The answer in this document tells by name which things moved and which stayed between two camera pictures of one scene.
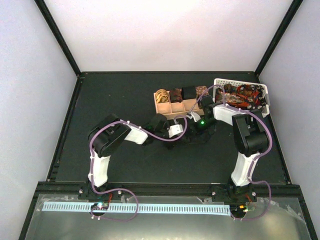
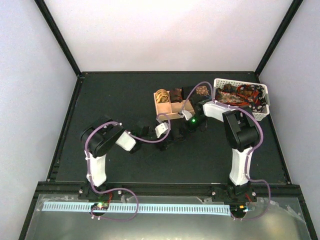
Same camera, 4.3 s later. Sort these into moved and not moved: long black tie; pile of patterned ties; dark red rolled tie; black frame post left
Moved: long black tie
Not moved: black frame post left; dark red rolled tie; pile of patterned ties
